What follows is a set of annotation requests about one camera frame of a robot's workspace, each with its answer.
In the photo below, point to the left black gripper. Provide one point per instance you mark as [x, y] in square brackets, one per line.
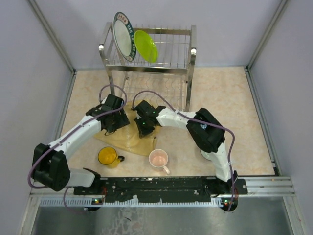
[123, 121]

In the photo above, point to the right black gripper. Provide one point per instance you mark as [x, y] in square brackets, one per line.
[142, 132]

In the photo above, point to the yellow cloth with white zigzags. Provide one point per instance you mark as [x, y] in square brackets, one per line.
[127, 138]

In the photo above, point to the lime green plate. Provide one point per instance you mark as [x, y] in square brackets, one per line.
[145, 46]

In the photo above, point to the white plate green rim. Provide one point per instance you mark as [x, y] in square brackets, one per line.
[123, 33]

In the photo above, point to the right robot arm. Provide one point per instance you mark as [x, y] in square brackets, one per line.
[205, 130]

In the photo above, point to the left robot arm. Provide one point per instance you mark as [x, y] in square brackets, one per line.
[50, 161]

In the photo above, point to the stainless steel dish rack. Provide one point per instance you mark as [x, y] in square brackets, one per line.
[170, 76]

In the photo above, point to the yellow glass mug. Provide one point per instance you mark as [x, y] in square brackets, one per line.
[108, 157]

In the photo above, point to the pink and white mug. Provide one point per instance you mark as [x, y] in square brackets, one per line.
[158, 158]

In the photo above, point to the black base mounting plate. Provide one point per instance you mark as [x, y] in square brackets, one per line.
[153, 197]

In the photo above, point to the pale green patterned bowl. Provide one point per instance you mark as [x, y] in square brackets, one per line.
[205, 155]

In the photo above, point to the white slotted cable duct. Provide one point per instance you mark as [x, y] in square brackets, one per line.
[91, 202]

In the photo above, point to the right aluminium frame post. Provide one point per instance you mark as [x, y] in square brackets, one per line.
[281, 8]

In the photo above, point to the aluminium frame post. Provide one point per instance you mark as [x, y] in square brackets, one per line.
[281, 8]
[51, 34]

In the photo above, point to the left aluminium frame post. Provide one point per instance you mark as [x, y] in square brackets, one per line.
[51, 34]

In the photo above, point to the aluminium front rail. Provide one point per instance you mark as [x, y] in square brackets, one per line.
[254, 186]

